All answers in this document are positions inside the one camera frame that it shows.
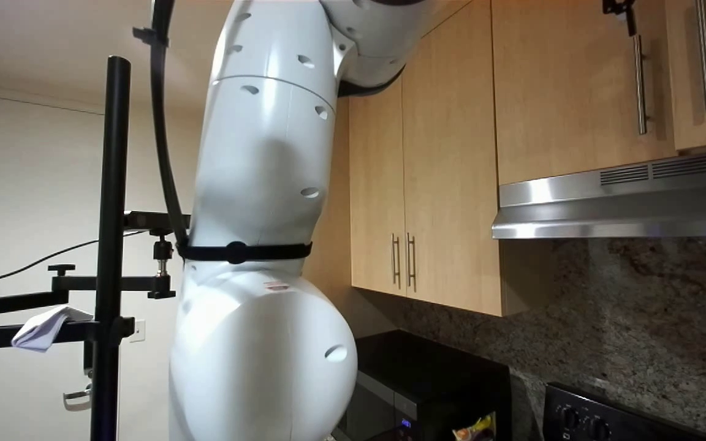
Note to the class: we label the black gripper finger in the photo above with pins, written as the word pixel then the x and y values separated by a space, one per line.
pixel 629 8

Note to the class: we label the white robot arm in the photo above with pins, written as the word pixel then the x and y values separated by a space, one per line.
pixel 264 161

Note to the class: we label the stainless steel range hood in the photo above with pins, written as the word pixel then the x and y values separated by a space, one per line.
pixel 614 209

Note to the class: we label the black microwave oven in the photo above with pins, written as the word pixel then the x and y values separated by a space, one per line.
pixel 435 367

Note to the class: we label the black electric stove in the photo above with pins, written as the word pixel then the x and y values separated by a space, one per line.
pixel 590 417

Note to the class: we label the yellow snack bag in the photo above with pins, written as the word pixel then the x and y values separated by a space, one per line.
pixel 477 430

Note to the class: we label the white crumpled paper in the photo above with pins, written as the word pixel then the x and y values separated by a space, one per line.
pixel 44 326

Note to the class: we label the black stand bracket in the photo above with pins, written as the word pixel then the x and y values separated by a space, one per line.
pixel 148 221

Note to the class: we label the black camera stand pole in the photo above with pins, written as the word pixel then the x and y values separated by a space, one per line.
pixel 112 245

